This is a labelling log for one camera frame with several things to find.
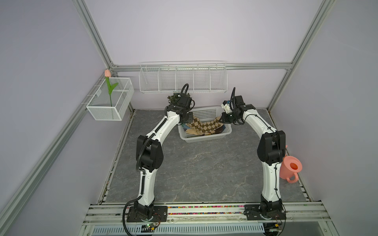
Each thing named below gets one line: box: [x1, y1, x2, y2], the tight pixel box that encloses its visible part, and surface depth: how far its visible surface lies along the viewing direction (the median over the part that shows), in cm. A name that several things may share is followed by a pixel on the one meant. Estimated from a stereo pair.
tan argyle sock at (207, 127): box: [187, 115, 224, 136], surface depth 101 cm
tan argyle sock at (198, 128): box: [185, 117, 216, 136], surface depth 101 cm
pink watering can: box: [279, 155, 303, 184], surface depth 80 cm
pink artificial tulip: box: [104, 68, 119, 107], surface depth 86 cm
